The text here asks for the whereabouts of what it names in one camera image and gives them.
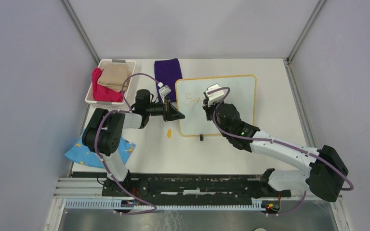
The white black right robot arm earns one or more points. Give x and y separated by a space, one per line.
320 171

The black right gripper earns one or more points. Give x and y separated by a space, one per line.
208 108

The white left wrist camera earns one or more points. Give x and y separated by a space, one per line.
163 92

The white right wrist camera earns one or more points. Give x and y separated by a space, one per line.
215 94

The blue patterned cloth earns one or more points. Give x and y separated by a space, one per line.
82 155

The red cloth in basket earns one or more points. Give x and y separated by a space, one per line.
102 93

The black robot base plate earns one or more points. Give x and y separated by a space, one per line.
194 189

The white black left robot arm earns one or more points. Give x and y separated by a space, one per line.
104 130

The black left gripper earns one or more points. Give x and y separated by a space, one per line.
169 112

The beige cloth in basket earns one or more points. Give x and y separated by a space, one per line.
115 75

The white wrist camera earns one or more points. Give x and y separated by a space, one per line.
215 94
163 92

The yellow framed whiteboard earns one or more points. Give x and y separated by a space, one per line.
189 98

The purple folded cloth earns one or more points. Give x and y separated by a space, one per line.
168 72

